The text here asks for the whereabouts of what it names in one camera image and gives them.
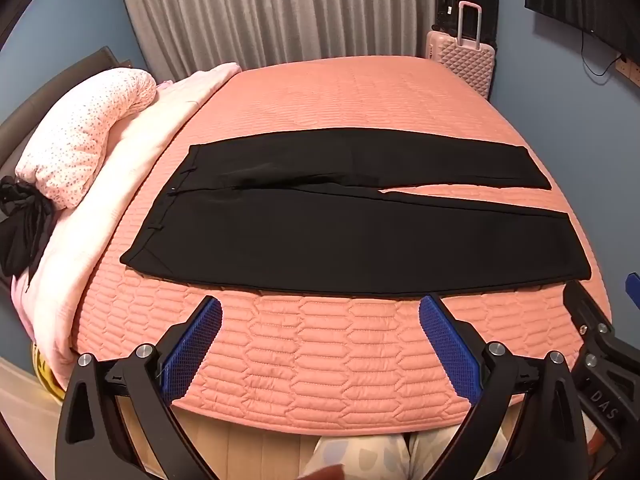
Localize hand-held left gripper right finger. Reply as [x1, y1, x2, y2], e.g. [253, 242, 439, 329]
[419, 294, 588, 480]

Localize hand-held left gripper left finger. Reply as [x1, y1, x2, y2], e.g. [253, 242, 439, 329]
[56, 296, 223, 480]

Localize black pants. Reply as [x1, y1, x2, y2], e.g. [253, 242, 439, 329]
[120, 127, 592, 297]

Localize person's patterned pajama legs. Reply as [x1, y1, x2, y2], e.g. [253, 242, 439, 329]
[300, 447, 453, 480]

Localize yellow object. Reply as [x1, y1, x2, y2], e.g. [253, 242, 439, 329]
[31, 342, 68, 403]

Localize black cloth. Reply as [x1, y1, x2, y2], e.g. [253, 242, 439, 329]
[0, 175, 56, 278]

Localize light pink blanket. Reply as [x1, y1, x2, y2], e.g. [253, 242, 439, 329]
[10, 62, 243, 396]

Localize pink floral pillow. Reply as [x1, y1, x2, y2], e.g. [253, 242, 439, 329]
[15, 66, 158, 209]

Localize pink quilted bed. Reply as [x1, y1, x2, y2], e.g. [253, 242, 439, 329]
[65, 55, 613, 433]

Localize pink suitcase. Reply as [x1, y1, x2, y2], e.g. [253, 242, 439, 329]
[425, 1, 498, 98]

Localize grey pleated curtain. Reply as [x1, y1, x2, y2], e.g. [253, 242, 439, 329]
[116, 0, 453, 83]

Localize wooden wall bracket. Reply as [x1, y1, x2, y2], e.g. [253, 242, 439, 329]
[615, 57, 640, 83]

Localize black cable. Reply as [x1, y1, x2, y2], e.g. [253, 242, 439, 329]
[580, 30, 626, 78]

